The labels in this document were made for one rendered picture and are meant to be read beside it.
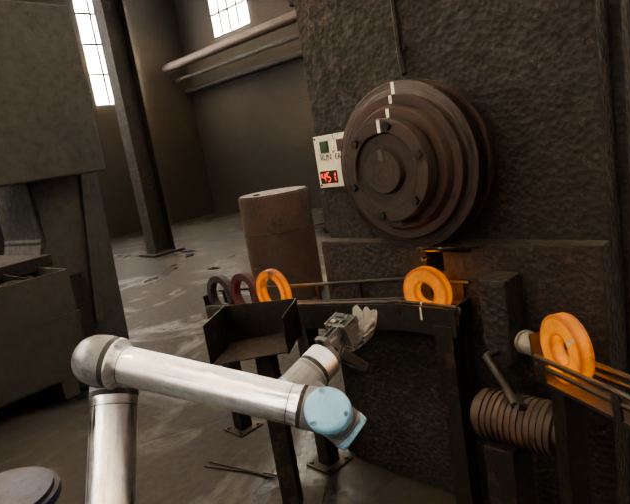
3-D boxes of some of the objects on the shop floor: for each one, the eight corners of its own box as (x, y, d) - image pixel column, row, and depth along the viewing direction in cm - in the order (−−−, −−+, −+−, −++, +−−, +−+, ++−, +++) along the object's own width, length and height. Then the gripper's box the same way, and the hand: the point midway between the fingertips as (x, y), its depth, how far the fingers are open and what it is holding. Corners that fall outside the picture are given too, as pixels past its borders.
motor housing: (508, 551, 162) (489, 377, 152) (588, 585, 146) (573, 394, 136) (485, 580, 153) (464, 398, 143) (568, 619, 137) (550, 418, 127)
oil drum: (292, 282, 521) (275, 186, 505) (339, 286, 479) (322, 182, 462) (242, 301, 482) (222, 198, 465) (288, 308, 439) (268, 195, 422)
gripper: (332, 343, 134) (380, 292, 146) (305, 338, 140) (354, 289, 153) (344, 371, 137) (391, 318, 150) (318, 365, 144) (365, 315, 156)
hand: (373, 315), depth 152 cm, fingers closed
